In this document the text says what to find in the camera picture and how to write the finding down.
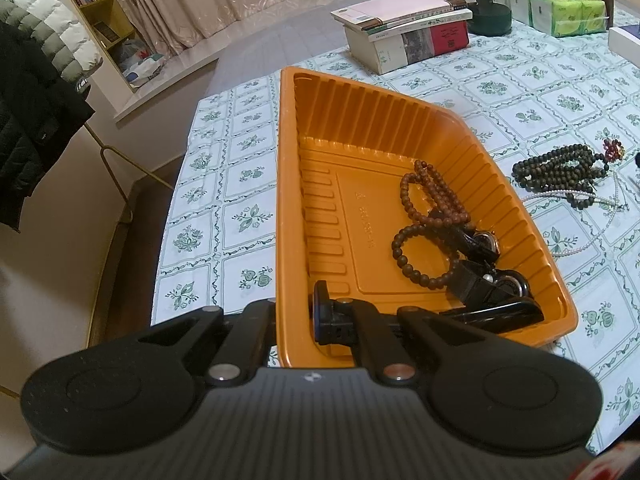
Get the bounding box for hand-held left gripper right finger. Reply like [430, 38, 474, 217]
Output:
[310, 280, 493, 387]

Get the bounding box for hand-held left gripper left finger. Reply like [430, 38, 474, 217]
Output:
[135, 300, 277, 387]

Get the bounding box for brown bead bracelet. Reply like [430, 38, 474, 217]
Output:
[391, 225, 462, 289]

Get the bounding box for orange plastic tray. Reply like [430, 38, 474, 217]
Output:
[274, 66, 580, 370]

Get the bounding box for black strap watch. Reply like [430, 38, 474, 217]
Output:
[450, 259, 531, 307]
[440, 215, 501, 262]

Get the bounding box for long brown bead necklace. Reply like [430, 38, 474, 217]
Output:
[399, 159, 472, 227]

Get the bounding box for glossy black leather watch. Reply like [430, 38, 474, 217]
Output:
[439, 297, 546, 335]

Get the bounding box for thick white red book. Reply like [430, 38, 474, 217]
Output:
[344, 15, 471, 76]

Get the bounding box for plastic bag on sill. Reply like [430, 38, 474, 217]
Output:
[117, 37, 168, 86]

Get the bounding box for black puffer jacket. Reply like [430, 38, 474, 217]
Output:
[0, 20, 96, 233]

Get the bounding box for thin white green book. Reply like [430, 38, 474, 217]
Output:
[357, 7, 473, 41]

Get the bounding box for red patterned cloth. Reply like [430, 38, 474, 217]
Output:
[570, 452, 626, 480]

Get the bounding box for pink cover book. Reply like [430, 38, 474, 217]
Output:
[330, 0, 463, 25]

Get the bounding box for dark green glass jar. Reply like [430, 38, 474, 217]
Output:
[456, 0, 512, 37]

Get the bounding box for yellow bookshelf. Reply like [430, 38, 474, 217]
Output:
[47, 0, 136, 93]

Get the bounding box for white grey puffer jacket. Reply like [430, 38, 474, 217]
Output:
[0, 0, 103, 83]

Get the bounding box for green tissue pack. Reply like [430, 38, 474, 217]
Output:
[527, 0, 583, 38]
[505, 0, 533, 26]
[580, 0, 612, 36]

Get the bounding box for white box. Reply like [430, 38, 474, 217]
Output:
[607, 22, 640, 66]

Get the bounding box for white pearl necklace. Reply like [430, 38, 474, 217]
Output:
[520, 170, 632, 259]

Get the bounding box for dark bead necklace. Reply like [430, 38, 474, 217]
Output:
[511, 144, 612, 211]

